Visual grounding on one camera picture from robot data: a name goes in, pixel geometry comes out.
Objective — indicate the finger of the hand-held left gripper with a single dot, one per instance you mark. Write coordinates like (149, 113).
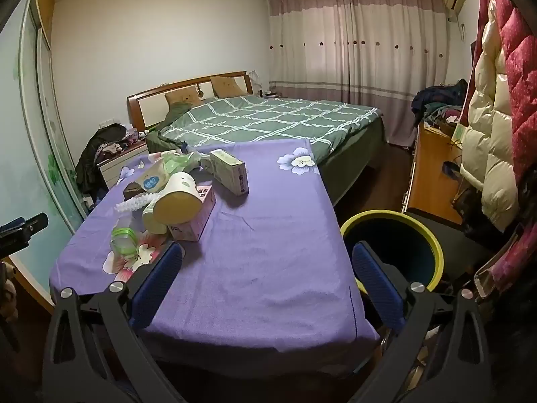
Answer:
(29, 225)

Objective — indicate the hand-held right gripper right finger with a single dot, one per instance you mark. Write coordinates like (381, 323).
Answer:
(377, 289)

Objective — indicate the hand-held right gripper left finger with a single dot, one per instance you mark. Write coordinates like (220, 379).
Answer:
(157, 287)

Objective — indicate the yellow rim trash bin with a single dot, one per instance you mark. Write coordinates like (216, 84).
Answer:
(402, 252)

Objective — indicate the clear bottle green cap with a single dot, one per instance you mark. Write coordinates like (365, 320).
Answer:
(123, 239)

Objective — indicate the white foam net sleeve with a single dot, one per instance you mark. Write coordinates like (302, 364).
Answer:
(134, 204)

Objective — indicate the white cylinder canister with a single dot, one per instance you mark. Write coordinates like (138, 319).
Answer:
(180, 201)

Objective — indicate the painted glass wardrobe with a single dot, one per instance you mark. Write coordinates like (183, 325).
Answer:
(29, 134)

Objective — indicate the dark jacket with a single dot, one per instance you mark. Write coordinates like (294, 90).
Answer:
(90, 155)

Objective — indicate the white wooden nightstand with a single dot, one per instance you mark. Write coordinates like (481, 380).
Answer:
(113, 170)

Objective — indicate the white tissue pack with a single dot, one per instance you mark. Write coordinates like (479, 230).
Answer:
(151, 182)

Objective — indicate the purple floral table cloth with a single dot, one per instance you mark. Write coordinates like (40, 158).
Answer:
(260, 260)

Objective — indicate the wooden desk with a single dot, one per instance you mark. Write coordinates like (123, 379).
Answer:
(432, 176)

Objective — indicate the green plastic bag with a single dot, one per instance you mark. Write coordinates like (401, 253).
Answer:
(178, 161)

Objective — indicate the white green box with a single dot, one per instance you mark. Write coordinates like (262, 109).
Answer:
(228, 172)

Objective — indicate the pink floral garment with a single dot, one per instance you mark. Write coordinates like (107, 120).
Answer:
(509, 256)

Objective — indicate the dark green bed sheet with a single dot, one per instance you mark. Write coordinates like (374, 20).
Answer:
(352, 155)

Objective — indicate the wooden bed headboard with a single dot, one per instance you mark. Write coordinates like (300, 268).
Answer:
(138, 107)

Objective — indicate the brown pillow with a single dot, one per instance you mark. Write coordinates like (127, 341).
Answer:
(228, 86)
(180, 97)

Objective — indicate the white down jacket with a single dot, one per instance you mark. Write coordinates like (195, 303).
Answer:
(491, 134)

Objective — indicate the pile of clothes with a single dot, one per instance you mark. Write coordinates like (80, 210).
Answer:
(436, 100)

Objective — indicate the bed with green quilt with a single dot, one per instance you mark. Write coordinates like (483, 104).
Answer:
(260, 117)

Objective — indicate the pink white curtain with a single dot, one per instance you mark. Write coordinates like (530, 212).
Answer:
(356, 50)

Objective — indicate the wall outlet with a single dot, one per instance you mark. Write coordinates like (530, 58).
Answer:
(105, 124)

